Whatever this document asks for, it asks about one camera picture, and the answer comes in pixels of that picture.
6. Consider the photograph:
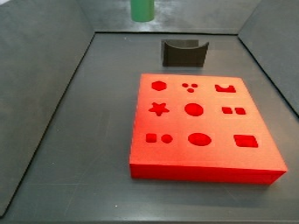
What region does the green round peg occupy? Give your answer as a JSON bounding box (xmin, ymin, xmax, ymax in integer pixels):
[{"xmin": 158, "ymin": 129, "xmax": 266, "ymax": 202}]
[{"xmin": 130, "ymin": 0, "xmax": 155, "ymax": 22}]

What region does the red shape-hole board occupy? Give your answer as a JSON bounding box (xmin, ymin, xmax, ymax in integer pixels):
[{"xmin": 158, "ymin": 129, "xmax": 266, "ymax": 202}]
[{"xmin": 130, "ymin": 73, "xmax": 287, "ymax": 185}]

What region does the black curved peg holder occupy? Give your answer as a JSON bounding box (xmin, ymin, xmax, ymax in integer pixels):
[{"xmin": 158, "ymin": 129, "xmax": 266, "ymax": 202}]
[{"xmin": 162, "ymin": 39, "xmax": 210, "ymax": 67}]

